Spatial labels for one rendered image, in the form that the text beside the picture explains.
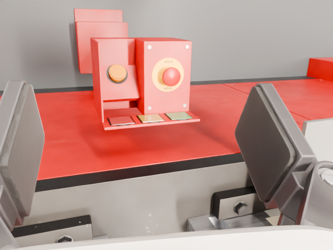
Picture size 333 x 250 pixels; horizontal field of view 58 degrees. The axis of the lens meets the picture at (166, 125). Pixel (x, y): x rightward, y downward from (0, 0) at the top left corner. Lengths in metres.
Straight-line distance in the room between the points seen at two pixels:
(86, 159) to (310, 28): 1.51
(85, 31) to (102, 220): 0.82
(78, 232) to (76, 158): 0.17
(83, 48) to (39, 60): 0.22
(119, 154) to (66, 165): 0.12
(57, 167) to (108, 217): 0.15
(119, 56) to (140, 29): 0.74
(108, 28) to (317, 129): 0.92
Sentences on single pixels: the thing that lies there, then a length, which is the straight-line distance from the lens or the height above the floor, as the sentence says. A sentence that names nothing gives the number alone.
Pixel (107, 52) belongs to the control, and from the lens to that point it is 0.69.
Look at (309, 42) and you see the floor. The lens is 1.91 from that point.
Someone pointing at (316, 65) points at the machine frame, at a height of 0.06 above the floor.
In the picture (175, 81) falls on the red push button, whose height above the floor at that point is 0.81.
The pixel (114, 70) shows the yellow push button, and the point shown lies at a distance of 0.68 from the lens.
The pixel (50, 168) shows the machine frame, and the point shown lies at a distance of 0.66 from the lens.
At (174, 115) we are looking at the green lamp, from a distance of 0.65.
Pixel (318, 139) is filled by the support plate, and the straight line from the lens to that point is 0.60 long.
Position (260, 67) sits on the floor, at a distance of 1.73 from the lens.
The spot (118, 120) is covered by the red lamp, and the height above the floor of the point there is 0.81.
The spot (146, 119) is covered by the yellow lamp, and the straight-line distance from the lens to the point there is 0.62.
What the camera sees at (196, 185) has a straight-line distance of 0.66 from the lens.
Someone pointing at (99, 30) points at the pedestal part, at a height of 0.12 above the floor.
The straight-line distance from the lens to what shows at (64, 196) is 0.60.
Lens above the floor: 1.38
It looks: 63 degrees down
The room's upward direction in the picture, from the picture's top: 135 degrees clockwise
